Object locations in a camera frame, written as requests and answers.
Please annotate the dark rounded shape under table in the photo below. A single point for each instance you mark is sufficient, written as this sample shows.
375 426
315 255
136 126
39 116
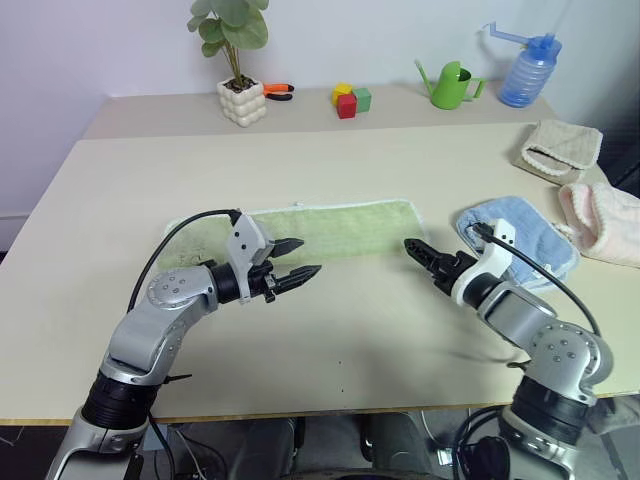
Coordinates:
395 442
270 450

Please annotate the beige towel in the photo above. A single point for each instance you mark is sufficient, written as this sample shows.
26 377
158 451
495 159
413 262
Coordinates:
562 142

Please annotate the pink towel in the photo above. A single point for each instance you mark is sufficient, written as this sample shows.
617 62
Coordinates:
610 225

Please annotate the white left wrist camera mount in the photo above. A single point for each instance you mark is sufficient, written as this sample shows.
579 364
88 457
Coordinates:
243 240

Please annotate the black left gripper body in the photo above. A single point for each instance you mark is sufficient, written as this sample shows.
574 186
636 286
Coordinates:
267 285

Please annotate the blue ribbed spout bottle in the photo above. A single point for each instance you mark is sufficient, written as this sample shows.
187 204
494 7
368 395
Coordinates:
530 75

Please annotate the green leafy plant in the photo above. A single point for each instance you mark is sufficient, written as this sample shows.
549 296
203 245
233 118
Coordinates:
232 25

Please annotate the green towel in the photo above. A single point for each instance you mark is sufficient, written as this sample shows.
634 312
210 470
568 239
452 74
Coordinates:
345 230

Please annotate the green watering can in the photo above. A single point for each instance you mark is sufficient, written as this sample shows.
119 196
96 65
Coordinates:
450 87

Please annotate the yellow cube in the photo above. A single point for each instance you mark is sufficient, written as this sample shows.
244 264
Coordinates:
342 90

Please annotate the green cube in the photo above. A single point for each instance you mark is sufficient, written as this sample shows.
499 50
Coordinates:
363 100

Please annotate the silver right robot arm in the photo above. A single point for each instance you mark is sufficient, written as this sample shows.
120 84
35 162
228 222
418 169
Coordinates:
550 345

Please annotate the red cube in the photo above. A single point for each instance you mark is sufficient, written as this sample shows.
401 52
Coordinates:
346 106

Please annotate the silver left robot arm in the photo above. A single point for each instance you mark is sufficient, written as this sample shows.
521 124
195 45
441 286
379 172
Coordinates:
150 325

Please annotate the blue towel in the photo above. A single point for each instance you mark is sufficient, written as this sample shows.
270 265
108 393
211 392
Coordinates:
540 235

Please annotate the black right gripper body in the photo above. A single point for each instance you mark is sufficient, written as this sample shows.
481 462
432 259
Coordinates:
450 272

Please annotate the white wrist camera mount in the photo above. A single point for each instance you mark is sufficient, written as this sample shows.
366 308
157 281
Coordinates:
243 240
495 255

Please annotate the white bubble plant pot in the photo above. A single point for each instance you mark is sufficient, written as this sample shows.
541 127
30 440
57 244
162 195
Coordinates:
242 105

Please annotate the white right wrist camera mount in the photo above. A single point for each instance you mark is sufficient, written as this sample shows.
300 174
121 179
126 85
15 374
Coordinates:
495 255

